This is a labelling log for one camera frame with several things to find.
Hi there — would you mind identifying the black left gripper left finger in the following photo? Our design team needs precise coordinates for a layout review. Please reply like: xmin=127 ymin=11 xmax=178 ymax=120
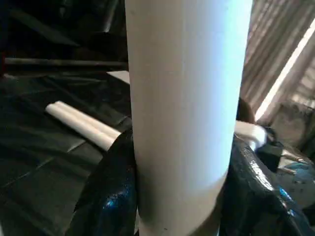
xmin=66 ymin=127 xmax=140 ymax=236

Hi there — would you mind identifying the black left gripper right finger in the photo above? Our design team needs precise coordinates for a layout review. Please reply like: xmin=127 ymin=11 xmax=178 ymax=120
xmin=218 ymin=138 xmax=315 ymax=236

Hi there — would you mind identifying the black mat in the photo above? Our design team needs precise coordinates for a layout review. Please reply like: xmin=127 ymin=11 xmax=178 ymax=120
xmin=0 ymin=0 xmax=135 ymax=236

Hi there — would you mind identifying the long black bar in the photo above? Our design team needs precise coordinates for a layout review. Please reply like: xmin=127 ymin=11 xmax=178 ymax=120
xmin=4 ymin=58 xmax=128 ymax=69

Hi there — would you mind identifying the grey curtain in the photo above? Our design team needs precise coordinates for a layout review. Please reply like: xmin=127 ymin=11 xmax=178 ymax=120
xmin=242 ymin=0 xmax=315 ymax=153

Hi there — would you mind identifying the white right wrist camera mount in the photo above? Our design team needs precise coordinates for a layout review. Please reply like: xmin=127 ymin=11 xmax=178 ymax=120
xmin=235 ymin=121 xmax=268 ymax=148

